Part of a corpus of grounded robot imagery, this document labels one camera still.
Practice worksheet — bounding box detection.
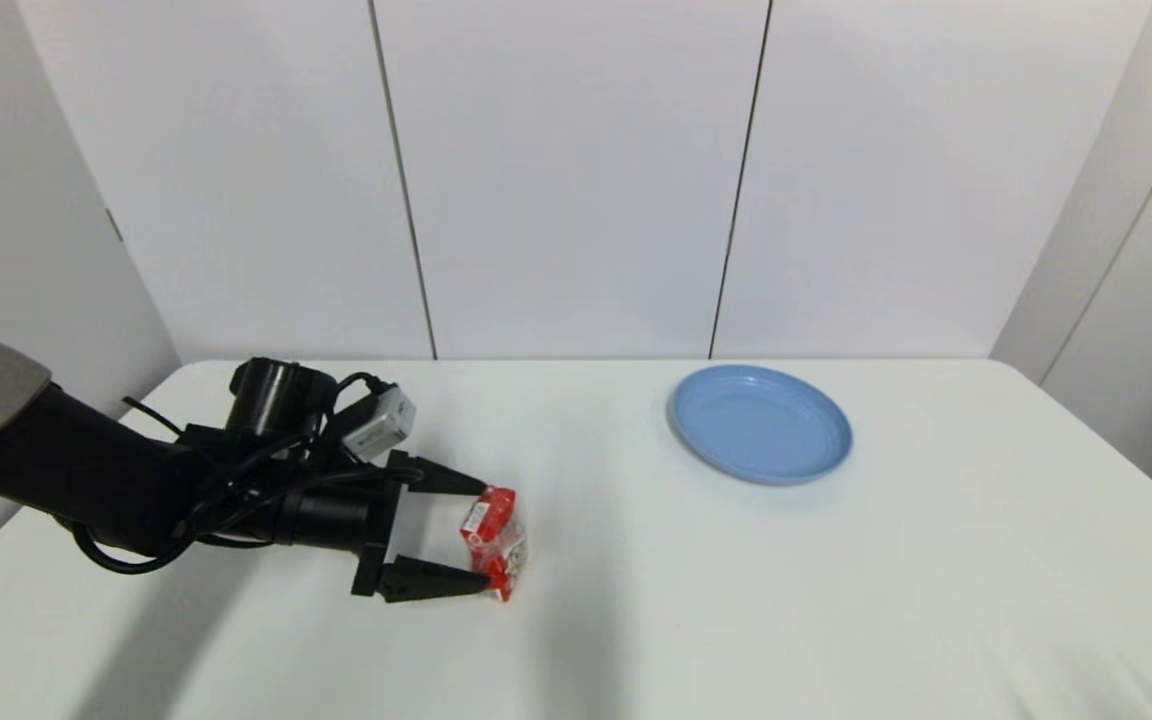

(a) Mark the blue round plate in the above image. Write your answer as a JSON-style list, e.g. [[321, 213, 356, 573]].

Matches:
[[669, 364, 853, 487]]

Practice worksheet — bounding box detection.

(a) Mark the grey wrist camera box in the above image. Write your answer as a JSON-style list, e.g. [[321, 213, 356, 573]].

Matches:
[[341, 385, 418, 463]]

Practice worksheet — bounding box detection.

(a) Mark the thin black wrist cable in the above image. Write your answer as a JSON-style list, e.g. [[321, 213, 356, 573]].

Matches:
[[70, 372, 409, 577]]

